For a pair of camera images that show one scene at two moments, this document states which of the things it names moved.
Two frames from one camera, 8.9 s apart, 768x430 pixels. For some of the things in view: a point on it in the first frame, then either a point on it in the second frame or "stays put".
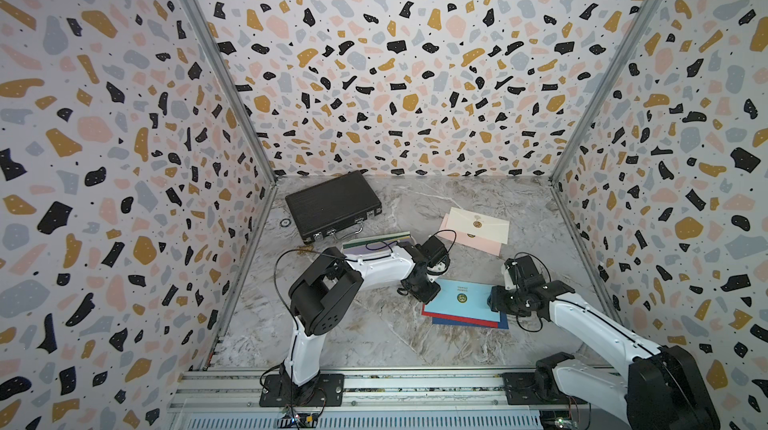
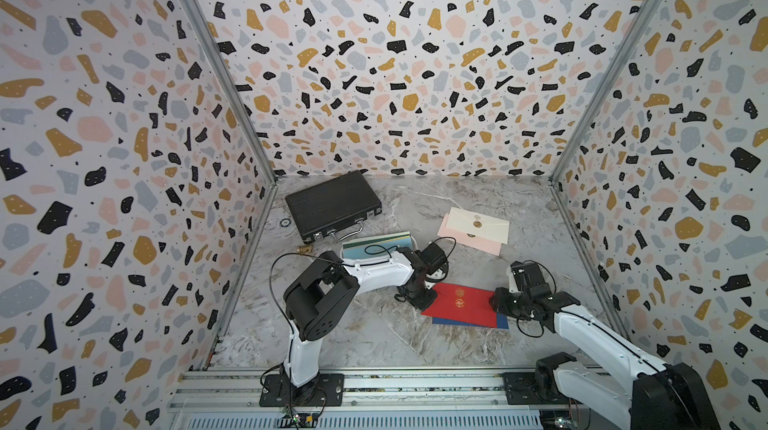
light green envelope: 375,239 stays put
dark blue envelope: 503,324 stays put
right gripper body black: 506,300 stays put
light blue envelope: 463,299 → 382,249
